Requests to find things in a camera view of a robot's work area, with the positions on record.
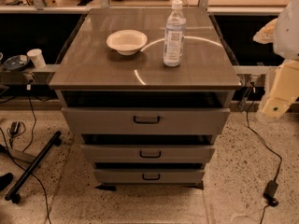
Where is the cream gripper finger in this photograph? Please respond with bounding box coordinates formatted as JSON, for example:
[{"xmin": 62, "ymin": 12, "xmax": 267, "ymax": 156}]
[
  {"xmin": 253, "ymin": 19, "xmax": 277, "ymax": 44},
  {"xmin": 261, "ymin": 60, "xmax": 299, "ymax": 119}
]

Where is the grey drawer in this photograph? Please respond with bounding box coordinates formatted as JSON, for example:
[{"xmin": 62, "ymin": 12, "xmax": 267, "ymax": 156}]
[
  {"xmin": 81, "ymin": 145, "xmax": 214, "ymax": 163},
  {"xmin": 94, "ymin": 169, "xmax": 205, "ymax": 184},
  {"xmin": 62, "ymin": 107, "xmax": 230, "ymax": 135}
]

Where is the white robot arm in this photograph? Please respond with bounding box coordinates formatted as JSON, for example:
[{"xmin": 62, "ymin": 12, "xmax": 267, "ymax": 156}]
[{"xmin": 253, "ymin": 0, "xmax": 299, "ymax": 119}]

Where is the grey drawer cabinet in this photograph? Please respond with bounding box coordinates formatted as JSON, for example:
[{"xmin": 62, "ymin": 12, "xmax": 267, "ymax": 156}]
[{"xmin": 49, "ymin": 7, "xmax": 243, "ymax": 191}]

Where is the clear plastic water bottle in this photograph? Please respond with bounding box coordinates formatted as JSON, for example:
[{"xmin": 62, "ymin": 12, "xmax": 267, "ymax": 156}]
[{"xmin": 164, "ymin": 0, "xmax": 186, "ymax": 67}]

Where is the black power adapter right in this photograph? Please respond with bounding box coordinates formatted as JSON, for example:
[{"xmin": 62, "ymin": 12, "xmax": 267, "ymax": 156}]
[{"xmin": 263, "ymin": 180, "xmax": 278, "ymax": 207}]

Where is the white paper bowl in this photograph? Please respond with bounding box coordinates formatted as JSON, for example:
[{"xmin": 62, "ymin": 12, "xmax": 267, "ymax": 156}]
[{"xmin": 107, "ymin": 30, "xmax": 148, "ymax": 56}]

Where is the white paper cup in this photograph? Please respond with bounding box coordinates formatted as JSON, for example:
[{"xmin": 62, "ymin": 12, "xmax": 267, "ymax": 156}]
[{"xmin": 27, "ymin": 49, "xmax": 46, "ymax": 68}]

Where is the dark round plate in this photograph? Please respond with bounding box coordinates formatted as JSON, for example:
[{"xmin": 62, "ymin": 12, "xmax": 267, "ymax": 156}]
[{"xmin": 3, "ymin": 55, "xmax": 30, "ymax": 71}]

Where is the small black adapter left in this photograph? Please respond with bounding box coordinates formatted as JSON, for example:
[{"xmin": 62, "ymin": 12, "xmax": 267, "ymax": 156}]
[{"xmin": 9, "ymin": 121, "xmax": 20, "ymax": 135}]

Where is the black bar on wheels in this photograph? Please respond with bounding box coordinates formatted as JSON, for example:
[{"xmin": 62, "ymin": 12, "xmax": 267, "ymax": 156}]
[{"xmin": 5, "ymin": 131, "xmax": 62, "ymax": 203}]

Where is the black cable right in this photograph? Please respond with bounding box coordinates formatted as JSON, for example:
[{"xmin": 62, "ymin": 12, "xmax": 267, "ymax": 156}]
[{"xmin": 245, "ymin": 81, "xmax": 284, "ymax": 182}]

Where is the black cable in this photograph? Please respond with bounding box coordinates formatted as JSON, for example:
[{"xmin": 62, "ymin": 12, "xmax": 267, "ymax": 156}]
[
  {"xmin": 0, "ymin": 84, "xmax": 52, "ymax": 224},
  {"xmin": 245, "ymin": 81, "xmax": 284, "ymax": 182}
]

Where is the black cable left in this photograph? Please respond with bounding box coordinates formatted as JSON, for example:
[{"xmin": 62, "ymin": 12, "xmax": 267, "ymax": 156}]
[{"xmin": 0, "ymin": 84, "xmax": 52, "ymax": 224}]

